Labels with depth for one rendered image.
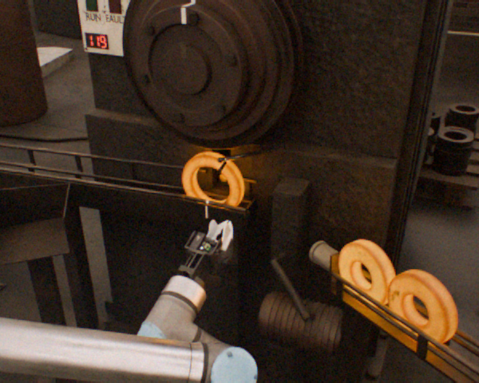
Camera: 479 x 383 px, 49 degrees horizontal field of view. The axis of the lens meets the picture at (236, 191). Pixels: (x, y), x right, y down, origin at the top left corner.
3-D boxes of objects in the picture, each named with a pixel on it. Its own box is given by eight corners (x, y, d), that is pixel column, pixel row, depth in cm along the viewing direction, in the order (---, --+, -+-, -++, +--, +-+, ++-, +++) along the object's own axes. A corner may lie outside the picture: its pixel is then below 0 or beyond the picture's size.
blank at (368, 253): (350, 229, 124) (338, 233, 123) (399, 256, 112) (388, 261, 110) (347, 283, 130) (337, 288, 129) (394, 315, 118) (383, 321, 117)
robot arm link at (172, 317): (164, 371, 110) (124, 345, 108) (190, 321, 117) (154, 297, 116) (180, 364, 102) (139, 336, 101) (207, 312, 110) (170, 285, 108)
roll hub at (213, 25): (150, 112, 137) (140, -1, 123) (248, 128, 127) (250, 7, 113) (138, 119, 132) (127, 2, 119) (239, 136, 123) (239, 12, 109)
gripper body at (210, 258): (223, 235, 118) (200, 278, 111) (228, 258, 124) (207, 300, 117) (194, 227, 121) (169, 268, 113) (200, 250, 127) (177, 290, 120)
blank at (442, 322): (400, 257, 112) (389, 262, 110) (462, 290, 99) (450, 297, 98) (395, 316, 118) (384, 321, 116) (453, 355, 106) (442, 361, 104)
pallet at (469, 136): (265, 167, 326) (267, 100, 304) (307, 124, 390) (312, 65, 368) (471, 211, 280) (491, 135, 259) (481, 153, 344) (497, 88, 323)
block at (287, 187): (281, 243, 156) (285, 172, 145) (306, 250, 153) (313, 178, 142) (268, 263, 148) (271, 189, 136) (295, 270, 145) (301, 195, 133)
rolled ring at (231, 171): (239, 163, 140) (244, 158, 142) (180, 150, 146) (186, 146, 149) (239, 221, 149) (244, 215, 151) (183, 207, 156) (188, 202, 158)
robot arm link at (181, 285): (201, 320, 114) (164, 307, 118) (211, 302, 117) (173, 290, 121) (194, 298, 108) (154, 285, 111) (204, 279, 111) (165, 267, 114)
